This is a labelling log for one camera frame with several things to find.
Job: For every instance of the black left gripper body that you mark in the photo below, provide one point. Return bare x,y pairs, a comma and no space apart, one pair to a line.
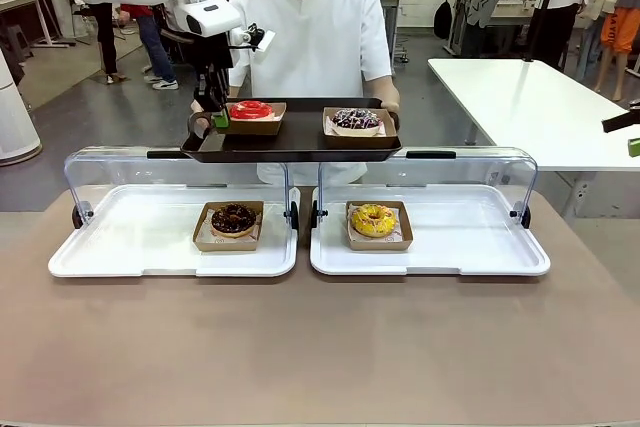
215,54

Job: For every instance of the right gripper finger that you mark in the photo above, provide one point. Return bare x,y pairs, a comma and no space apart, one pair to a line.
622,122
635,148

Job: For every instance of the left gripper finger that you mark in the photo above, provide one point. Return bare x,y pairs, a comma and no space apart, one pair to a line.
202,92
221,119

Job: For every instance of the red glazed donut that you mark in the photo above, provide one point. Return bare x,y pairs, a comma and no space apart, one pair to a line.
250,112
250,128

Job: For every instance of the dark brown serving tray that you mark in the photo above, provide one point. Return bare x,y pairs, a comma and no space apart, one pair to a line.
300,142

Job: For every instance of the purple drizzle donut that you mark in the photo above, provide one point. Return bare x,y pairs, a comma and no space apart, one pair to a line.
357,121

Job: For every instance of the person's left forearm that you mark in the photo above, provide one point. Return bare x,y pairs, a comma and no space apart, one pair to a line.
380,87

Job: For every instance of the person in white shirt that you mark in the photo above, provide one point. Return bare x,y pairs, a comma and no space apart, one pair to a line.
315,37

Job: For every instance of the chocolate sprinkle donut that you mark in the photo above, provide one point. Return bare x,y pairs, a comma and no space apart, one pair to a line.
233,221

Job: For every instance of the paper liner under chocolate donut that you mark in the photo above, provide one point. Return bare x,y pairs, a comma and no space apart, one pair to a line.
205,232

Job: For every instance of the chocolate donut in box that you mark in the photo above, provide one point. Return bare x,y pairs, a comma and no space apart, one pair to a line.
227,246

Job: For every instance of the yellow sprinkle donut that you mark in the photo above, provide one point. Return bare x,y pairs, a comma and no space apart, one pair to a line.
374,221

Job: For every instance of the yellow donut in box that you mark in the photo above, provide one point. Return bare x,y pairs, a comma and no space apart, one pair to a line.
380,245

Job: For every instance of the paper liner under yellow donut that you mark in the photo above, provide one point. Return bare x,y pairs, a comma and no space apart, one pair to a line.
400,232

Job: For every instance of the person's right hand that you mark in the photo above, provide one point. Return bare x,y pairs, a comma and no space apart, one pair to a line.
200,124

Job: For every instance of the person's left hand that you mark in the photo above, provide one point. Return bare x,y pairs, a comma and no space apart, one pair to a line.
391,107

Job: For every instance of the bystander in red top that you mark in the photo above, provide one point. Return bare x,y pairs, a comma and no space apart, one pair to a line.
152,42

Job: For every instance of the white side table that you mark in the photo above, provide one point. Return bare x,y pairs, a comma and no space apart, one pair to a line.
540,112

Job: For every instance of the clear display lid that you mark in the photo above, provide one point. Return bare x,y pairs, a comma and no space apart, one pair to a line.
150,167
450,167

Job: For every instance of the mannequin in orange shorts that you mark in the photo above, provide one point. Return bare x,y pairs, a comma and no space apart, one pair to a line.
617,27

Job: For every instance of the bystander in black trousers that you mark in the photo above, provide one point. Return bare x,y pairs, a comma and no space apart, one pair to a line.
106,37

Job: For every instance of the mannequin in white shirt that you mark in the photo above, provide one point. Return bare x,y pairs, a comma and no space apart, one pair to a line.
555,22

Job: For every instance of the grey office chair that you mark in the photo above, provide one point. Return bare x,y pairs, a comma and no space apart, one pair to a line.
82,22

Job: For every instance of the black tripod pole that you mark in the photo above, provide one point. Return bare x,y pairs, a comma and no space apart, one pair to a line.
542,7

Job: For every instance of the white display tray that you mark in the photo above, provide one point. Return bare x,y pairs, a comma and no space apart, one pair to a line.
450,247
150,247

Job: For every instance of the grey rolling cart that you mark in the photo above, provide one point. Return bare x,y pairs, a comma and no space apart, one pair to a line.
400,22

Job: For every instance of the white air purifier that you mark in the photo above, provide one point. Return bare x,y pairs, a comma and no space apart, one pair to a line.
15,117

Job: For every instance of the grey stool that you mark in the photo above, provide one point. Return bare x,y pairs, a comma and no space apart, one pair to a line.
15,39

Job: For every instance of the black backpack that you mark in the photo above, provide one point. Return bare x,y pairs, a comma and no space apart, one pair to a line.
443,19

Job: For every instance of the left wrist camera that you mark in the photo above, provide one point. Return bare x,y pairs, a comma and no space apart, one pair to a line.
257,37

